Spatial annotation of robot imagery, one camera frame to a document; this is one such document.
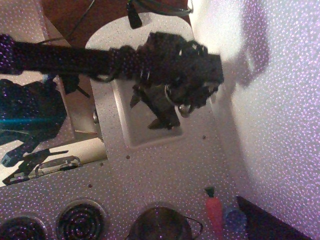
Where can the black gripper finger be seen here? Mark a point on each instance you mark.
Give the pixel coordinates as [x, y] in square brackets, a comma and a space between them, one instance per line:
[135, 99]
[156, 124]

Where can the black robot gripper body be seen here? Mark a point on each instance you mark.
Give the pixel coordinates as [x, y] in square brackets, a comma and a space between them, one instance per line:
[176, 72]

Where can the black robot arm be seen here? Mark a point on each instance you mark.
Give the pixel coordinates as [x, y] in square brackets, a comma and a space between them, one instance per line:
[102, 66]

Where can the grey toy sink basin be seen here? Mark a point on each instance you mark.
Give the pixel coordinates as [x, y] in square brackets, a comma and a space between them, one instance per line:
[134, 121]

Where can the dark cooking pot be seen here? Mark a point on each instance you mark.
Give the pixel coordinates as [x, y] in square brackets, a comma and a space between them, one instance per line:
[164, 223]

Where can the orange toy carrot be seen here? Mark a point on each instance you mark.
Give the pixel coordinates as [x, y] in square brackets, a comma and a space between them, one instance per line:
[214, 210]

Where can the middle black stove burner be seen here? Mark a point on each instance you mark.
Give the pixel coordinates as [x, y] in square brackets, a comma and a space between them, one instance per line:
[82, 219]

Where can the black stove burner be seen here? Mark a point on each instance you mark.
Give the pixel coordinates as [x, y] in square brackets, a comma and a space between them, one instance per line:
[22, 228]
[82, 219]

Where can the blue cup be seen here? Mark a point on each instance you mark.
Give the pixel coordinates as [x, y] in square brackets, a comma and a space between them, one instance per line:
[235, 220]

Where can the left black stove burner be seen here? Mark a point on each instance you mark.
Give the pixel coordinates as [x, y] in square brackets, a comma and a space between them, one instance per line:
[22, 228]

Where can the black camera tripod equipment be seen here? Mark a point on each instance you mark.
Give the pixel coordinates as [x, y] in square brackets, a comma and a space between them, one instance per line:
[34, 114]

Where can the silver cabinet handle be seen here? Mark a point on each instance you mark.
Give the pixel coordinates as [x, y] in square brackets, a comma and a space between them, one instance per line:
[57, 165]

